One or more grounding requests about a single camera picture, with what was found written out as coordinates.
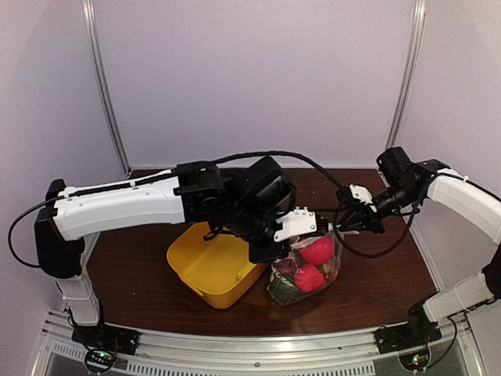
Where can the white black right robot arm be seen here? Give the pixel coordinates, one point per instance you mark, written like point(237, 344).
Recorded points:
point(456, 224)

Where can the yellow plastic basket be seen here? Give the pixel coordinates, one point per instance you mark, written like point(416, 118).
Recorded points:
point(218, 270)

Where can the aluminium corner post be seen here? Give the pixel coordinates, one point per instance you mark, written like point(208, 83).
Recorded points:
point(89, 14)
point(412, 56)

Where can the front aluminium rail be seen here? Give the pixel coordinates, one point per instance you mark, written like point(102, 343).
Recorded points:
point(342, 353)

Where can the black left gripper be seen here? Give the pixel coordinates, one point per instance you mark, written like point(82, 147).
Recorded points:
point(258, 254)

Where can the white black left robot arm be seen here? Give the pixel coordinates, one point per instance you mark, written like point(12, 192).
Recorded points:
point(188, 193)

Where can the right aluminium corner post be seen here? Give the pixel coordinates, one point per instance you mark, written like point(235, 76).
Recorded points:
point(412, 56)

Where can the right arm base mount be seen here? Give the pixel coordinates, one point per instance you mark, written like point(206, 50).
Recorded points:
point(402, 337)

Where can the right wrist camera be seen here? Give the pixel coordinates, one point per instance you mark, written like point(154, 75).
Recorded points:
point(354, 194)

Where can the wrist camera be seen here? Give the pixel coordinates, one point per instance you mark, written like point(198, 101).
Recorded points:
point(298, 222)
point(354, 194)

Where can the left aluminium corner post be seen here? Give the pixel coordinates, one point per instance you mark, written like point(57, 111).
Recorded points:
point(89, 14)

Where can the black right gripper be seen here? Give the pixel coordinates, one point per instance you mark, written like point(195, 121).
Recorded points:
point(364, 215)

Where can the pink red toy fruit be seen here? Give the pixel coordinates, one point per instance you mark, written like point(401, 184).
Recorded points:
point(308, 278)

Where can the green toy pepper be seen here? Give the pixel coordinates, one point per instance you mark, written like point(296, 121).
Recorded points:
point(283, 290)

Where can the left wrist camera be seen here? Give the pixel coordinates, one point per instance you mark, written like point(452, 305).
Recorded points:
point(298, 222)

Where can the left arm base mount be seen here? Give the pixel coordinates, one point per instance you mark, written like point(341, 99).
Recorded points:
point(107, 337)

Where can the clear polka dot zip bag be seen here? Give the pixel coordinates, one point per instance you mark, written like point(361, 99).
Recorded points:
point(289, 265)

